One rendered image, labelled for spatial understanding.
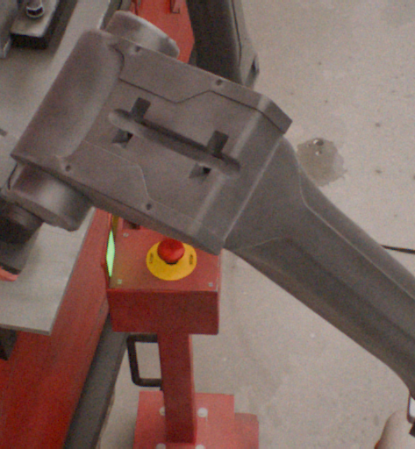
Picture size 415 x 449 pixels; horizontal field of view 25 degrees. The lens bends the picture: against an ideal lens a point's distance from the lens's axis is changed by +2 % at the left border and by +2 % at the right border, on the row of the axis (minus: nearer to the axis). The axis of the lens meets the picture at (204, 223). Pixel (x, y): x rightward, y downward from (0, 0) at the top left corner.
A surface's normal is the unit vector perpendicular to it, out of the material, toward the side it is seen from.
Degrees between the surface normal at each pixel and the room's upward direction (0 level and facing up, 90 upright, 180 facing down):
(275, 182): 65
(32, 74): 0
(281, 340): 0
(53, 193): 33
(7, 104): 0
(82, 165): 24
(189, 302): 90
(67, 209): 59
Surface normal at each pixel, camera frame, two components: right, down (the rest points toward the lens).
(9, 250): 0.48, -0.43
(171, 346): -0.05, 0.79
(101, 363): -0.01, -0.61
